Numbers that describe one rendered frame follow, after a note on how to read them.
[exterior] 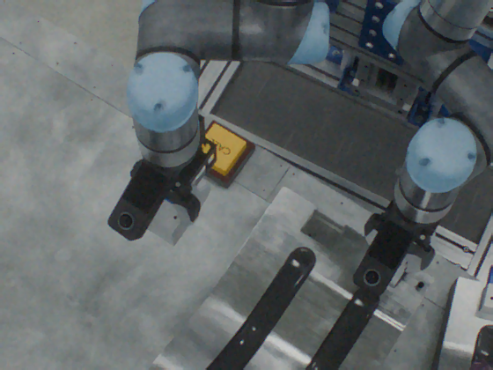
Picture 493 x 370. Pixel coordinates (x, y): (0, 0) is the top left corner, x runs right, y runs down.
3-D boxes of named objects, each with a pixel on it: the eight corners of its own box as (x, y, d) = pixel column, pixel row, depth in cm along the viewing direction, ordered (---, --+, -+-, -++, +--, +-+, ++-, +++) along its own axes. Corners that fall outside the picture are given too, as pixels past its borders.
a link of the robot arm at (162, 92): (200, 43, 108) (195, 114, 105) (202, 90, 118) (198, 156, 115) (128, 42, 108) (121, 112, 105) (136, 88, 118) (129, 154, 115)
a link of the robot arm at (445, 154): (497, 150, 108) (443, 191, 106) (476, 187, 118) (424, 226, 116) (453, 98, 111) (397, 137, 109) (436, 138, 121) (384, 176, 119)
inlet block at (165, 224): (197, 158, 147) (195, 142, 142) (225, 175, 146) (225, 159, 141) (144, 228, 142) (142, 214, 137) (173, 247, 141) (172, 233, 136)
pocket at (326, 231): (314, 214, 149) (316, 205, 146) (344, 233, 148) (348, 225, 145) (298, 239, 148) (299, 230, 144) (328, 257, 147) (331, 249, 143)
